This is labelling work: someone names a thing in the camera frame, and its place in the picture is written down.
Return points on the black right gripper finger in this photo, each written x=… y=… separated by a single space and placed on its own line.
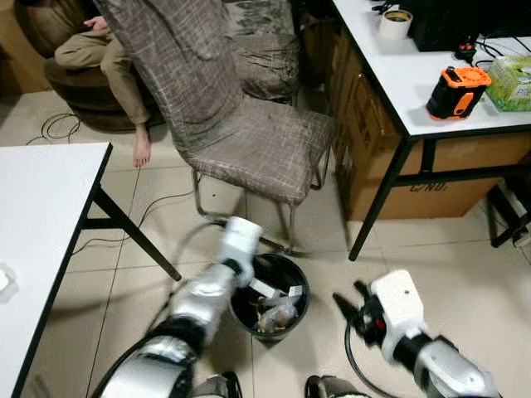
x=346 y=308
x=362 y=291

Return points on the brown checked cover chair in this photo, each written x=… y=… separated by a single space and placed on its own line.
x=249 y=149

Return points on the orange black power tool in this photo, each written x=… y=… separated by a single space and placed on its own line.
x=456 y=93

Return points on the crumpled clear plastic wrapper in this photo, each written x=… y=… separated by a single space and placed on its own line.
x=280 y=317

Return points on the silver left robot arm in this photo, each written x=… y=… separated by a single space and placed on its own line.
x=199 y=303

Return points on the white tape roll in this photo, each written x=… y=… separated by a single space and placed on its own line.
x=396 y=26

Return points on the white cardboard box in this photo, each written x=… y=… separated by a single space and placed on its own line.
x=278 y=290

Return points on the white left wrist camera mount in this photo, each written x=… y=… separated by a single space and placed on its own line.
x=241 y=240

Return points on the brown checked cushion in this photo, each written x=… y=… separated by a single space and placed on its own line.
x=265 y=66

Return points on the green tissue box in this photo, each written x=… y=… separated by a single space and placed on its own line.
x=510 y=83

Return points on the black round rubbish bin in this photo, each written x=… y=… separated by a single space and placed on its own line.
x=290 y=269

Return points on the white desk black frame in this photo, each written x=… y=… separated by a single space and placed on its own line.
x=398 y=75

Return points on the small black red plug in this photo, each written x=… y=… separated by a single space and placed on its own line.
x=466 y=51

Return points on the black desktop device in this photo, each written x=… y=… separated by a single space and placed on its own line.
x=440 y=25

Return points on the white table black legs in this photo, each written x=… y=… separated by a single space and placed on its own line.
x=41 y=215

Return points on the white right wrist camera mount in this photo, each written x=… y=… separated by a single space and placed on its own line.
x=398 y=303

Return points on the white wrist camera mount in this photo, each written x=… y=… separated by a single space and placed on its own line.
x=241 y=240
x=398 y=303

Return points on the seated barefoot person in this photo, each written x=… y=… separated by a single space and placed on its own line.
x=116 y=66

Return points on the dark brown armchair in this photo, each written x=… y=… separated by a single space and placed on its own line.
x=83 y=104

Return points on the brown cardboard box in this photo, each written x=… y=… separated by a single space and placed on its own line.
x=373 y=149

